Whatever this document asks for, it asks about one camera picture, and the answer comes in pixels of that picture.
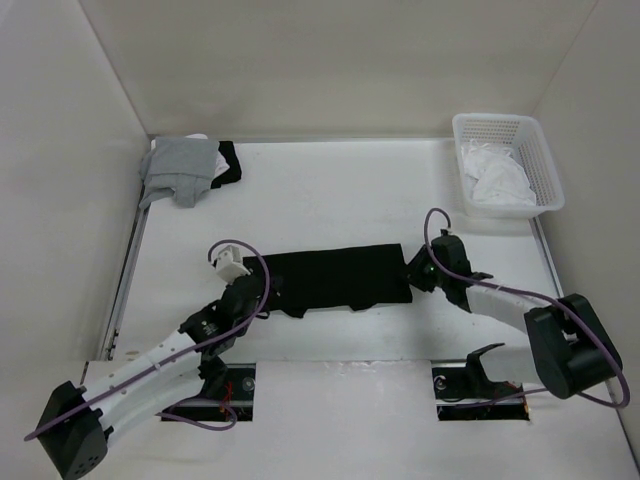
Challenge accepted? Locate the black tank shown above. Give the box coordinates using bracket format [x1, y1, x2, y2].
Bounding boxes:
[211, 140, 242, 189]
[264, 244, 413, 318]

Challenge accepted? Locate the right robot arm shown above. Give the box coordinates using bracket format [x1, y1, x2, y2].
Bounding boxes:
[406, 233, 624, 399]

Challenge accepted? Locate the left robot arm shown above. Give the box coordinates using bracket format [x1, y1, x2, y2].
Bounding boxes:
[31, 274, 270, 479]

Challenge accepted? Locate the white tank top in basket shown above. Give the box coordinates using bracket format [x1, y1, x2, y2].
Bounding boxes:
[461, 139, 537, 207]

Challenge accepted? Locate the black folded tank top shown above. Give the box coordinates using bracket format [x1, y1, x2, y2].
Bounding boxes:
[211, 140, 242, 189]

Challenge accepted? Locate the grey folded tank top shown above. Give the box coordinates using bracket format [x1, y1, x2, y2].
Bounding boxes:
[139, 136, 219, 210]

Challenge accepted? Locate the white plastic basket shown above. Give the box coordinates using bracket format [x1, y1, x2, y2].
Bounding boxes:
[452, 113, 565, 219]

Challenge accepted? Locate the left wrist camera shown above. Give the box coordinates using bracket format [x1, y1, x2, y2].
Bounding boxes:
[208, 245, 250, 284]

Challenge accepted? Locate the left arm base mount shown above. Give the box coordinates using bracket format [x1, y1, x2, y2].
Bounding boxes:
[161, 363, 257, 426]

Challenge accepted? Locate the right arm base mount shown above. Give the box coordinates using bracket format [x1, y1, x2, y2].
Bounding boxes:
[431, 343, 529, 421]

